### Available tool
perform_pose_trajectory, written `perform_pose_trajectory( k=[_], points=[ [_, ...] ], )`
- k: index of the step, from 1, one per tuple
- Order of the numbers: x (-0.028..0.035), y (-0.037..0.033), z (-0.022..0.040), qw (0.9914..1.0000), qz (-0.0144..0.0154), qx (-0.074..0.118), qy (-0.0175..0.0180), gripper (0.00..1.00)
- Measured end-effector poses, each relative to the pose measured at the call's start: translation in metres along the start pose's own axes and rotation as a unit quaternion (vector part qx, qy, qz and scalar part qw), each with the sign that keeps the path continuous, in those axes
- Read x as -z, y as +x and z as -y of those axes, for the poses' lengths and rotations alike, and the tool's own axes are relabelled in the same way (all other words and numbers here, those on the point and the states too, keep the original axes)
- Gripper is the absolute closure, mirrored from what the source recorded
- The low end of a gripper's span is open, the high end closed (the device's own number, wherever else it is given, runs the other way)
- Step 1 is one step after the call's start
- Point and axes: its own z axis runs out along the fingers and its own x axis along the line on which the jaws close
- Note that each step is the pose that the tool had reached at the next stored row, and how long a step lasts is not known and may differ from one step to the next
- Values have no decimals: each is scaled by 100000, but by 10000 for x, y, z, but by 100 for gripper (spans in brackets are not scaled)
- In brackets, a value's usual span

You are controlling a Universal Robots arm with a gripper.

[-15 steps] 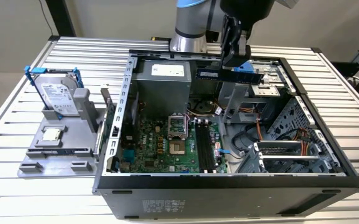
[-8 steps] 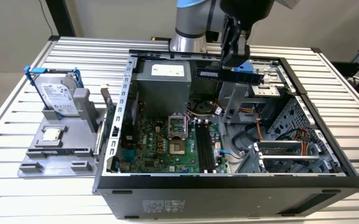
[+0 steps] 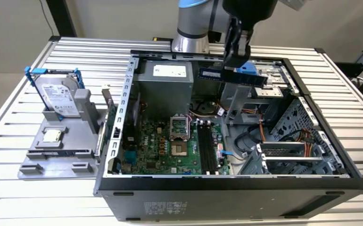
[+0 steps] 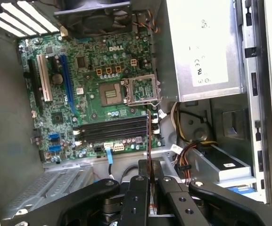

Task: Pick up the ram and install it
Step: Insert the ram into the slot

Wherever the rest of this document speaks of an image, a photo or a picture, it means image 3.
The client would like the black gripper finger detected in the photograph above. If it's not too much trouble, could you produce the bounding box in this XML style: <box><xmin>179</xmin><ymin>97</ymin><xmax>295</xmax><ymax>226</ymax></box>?
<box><xmin>223</xmin><ymin>18</ymin><xmax>253</xmax><ymax>69</ymax></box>

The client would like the blue drive latch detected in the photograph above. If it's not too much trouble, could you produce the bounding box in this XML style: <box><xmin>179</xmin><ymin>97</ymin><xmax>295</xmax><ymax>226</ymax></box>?
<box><xmin>236</xmin><ymin>60</ymin><xmax>261</xmax><ymax>77</ymax></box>

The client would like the metal drive bay cage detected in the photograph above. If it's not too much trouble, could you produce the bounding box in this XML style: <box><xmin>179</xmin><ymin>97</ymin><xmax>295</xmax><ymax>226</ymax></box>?
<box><xmin>221</xmin><ymin>61</ymin><xmax>295</xmax><ymax>123</ymax></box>

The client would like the round black speaker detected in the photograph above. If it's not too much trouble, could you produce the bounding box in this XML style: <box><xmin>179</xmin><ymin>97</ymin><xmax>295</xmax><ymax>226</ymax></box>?
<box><xmin>197</xmin><ymin>101</ymin><xmax>219</xmax><ymax>115</ymax></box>

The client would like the grey power supply unit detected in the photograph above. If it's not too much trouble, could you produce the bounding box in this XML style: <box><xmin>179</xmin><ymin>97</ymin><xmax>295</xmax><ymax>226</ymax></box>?
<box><xmin>133</xmin><ymin>60</ymin><xmax>195</xmax><ymax>118</ymax></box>

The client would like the metal socket cover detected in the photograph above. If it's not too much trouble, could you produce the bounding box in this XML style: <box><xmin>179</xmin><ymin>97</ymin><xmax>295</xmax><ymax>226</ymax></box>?
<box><xmin>169</xmin><ymin>114</ymin><xmax>191</xmax><ymax>139</ymax></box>

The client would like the black stand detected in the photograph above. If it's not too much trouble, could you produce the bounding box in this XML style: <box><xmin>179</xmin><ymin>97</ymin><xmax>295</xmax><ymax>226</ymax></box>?
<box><xmin>336</xmin><ymin>61</ymin><xmax>363</xmax><ymax>104</ymax></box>

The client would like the CPU socket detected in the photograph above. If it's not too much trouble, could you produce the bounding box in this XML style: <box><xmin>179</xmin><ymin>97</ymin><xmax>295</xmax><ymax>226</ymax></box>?
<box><xmin>172</xmin><ymin>140</ymin><xmax>189</xmax><ymax>156</ymax></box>

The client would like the grey disk bay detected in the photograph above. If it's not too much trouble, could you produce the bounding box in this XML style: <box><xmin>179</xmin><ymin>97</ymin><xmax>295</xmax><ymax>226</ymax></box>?
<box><xmin>240</xmin><ymin>141</ymin><xmax>339</xmax><ymax>175</ymax></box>

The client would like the green motherboard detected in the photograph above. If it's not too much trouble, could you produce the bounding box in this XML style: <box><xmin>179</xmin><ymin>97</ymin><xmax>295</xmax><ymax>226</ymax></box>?
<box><xmin>121</xmin><ymin>119</ymin><xmax>232</xmax><ymax>175</ymax></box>

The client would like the blue expansion slot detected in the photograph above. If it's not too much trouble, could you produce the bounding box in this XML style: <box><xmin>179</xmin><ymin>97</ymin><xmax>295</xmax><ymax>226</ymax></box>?
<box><xmin>124</xmin><ymin>151</ymin><xmax>137</xmax><ymax>165</ymax></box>

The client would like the hard disk in blue carrier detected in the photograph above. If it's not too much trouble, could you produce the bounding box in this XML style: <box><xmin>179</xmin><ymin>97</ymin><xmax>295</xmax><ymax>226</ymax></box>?
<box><xmin>24</xmin><ymin>66</ymin><xmax>87</xmax><ymax>121</ymax></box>

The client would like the grey parts rack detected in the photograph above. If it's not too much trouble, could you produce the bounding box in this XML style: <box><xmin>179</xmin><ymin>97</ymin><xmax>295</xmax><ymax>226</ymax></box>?
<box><xmin>17</xmin><ymin>89</ymin><xmax>107</xmax><ymax>181</ymax></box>

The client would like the open black PC case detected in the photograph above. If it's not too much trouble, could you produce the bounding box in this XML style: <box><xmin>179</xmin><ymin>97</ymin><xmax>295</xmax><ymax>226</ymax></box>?
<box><xmin>92</xmin><ymin>49</ymin><xmax>363</xmax><ymax>222</ymax></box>

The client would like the silver CPU chip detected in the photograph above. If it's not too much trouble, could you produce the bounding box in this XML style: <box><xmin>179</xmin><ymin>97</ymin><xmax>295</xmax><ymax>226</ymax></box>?
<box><xmin>43</xmin><ymin>129</ymin><xmax>63</xmax><ymax>143</ymax></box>

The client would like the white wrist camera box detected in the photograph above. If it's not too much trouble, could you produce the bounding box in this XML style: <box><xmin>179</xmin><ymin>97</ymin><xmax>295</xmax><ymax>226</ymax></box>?
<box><xmin>280</xmin><ymin>0</ymin><xmax>311</xmax><ymax>10</ymax></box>

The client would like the black looped wire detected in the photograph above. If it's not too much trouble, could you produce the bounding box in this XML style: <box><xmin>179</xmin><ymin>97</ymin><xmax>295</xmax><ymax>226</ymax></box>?
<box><xmin>233</xmin><ymin>131</ymin><xmax>263</xmax><ymax>161</ymax></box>

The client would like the orange yellow wire bundle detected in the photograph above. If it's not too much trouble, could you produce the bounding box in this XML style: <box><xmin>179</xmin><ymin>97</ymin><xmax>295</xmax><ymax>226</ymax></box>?
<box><xmin>293</xmin><ymin>128</ymin><xmax>313</xmax><ymax>158</ymax></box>

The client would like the black upright post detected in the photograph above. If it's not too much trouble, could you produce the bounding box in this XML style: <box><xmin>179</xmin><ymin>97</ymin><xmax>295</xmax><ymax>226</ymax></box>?
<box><xmin>45</xmin><ymin>0</ymin><xmax>77</xmax><ymax>38</ymax></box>

